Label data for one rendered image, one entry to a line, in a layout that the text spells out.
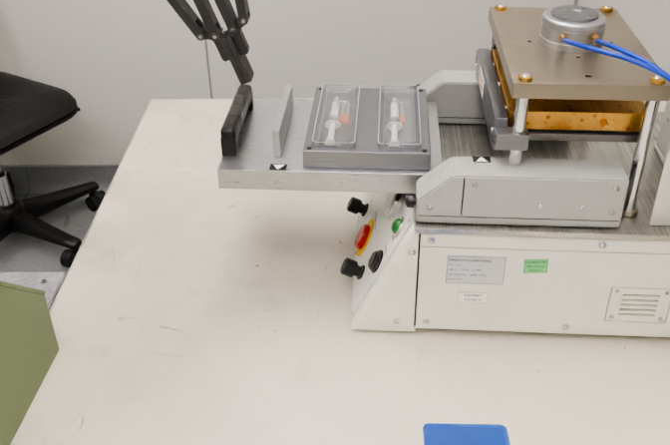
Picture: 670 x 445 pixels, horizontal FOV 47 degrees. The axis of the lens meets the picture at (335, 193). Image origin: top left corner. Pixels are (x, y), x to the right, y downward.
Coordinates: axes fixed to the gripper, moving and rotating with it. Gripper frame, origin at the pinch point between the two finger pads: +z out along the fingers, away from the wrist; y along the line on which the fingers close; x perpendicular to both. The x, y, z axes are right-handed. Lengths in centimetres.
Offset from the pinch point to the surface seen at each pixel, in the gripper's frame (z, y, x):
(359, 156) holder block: 14.5, -12.5, 10.3
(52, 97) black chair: 28, 93, -113
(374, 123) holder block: 14.5, -14.5, 2.1
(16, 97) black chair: 24, 103, -111
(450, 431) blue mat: 41, -15, 34
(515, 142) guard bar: 16.7, -31.8, 14.5
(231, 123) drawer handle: 6.6, 2.9, 5.5
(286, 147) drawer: 12.8, -2.4, 4.7
